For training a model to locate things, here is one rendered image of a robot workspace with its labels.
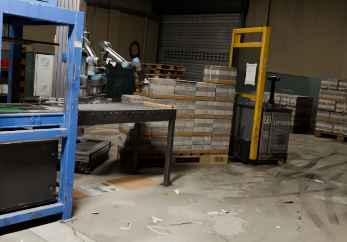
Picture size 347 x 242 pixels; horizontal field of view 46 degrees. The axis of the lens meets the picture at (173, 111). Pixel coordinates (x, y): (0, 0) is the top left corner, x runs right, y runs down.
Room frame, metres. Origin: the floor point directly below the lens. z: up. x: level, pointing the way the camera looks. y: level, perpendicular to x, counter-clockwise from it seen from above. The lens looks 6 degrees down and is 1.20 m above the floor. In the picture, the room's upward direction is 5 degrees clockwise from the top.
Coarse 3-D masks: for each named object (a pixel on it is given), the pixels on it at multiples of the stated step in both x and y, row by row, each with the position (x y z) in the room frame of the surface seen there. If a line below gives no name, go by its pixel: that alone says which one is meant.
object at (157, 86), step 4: (152, 80) 4.93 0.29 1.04; (156, 80) 4.87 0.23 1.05; (160, 80) 4.89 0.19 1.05; (164, 80) 4.92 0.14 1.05; (168, 80) 4.95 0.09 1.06; (172, 80) 5.05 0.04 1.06; (152, 84) 4.90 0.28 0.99; (156, 84) 4.88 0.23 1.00; (160, 84) 4.90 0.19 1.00; (164, 84) 4.93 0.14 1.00; (168, 84) 4.95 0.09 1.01; (172, 84) 4.97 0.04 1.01; (152, 88) 4.89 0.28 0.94; (156, 88) 4.89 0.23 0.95; (160, 88) 4.91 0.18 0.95; (164, 88) 4.93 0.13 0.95; (168, 88) 4.96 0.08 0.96; (172, 88) 4.98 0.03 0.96; (148, 92) 4.99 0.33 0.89; (152, 92) 4.88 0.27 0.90; (156, 92) 4.89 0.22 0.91; (160, 92) 4.91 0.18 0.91; (164, 92) 4.93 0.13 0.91; (168, 92) 4.96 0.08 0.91; (172, 92) 4.98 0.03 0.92
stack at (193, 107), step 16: (128, 96) 4.86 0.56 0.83; (144, 96) 5.07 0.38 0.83; (192, 112) 5.12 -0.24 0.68; (208, 112) 5.23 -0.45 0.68; (128, 128) 4.78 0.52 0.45; (144, 128) 4.82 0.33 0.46; (160, 128) 4.93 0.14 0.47; (176, 128) 5.03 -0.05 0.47; (192, 128) 5.13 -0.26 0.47; (208, 128) 5.23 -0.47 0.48; (128, 144) 4.75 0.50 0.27; (144, 144) 4.84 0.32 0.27; (160, 144) 4.93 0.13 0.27; (176, 144) 5.03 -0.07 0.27; (192, 144) 5.13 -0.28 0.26; (208, 144) 5.24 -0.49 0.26; (128, 160) 4.74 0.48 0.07; (144, 160) 5.04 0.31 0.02; (160, 160) 5.09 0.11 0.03; (208, 160) 5.26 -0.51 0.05
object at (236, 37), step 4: (232, 36) 6.00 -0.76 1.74; (236, 36) 6.03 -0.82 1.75; (240, 36) 5.97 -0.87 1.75; (232, 40) 5.99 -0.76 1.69; (236, 40) 6.03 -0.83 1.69; (232, 44) 5.98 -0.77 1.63; (232, 48) 5.97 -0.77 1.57; (232, 52) 5.97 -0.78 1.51; (236, 52) 5.98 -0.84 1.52; (232, 56) 5.98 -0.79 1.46; (236, 56) 5.97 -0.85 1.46; (232, 60) 5.97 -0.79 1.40; (232, 64) 5.96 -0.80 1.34
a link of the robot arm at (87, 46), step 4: (84, 40) 4.35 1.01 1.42; (84, 44) 4.36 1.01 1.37; (88, 44) 4.36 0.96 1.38; (84, 48) 4.36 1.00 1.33; (88, 48) 4.35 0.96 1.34; (88, 52) 4.33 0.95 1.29; (92, 52) 4.34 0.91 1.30; (88, 56) 4.34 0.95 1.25; (96, 56) 4.33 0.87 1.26; (100, 68) 4.24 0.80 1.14; (104, 68) 4.30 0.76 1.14; (100, 72) 4.24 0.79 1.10; (104, 72) 4.29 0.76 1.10
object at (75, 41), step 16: (80, 16) 2.96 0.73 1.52; (80, 32) 2.96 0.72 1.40; (80, 48) 2.97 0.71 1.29; (80, 64) 2.98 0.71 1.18; (64, 112) 2.97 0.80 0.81; (64, 144) 2.96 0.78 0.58; (64, 160) 2.95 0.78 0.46; (64, 176) 2.94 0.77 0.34; (64, 192) 2.94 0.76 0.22; (64, 208) 2.93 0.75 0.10
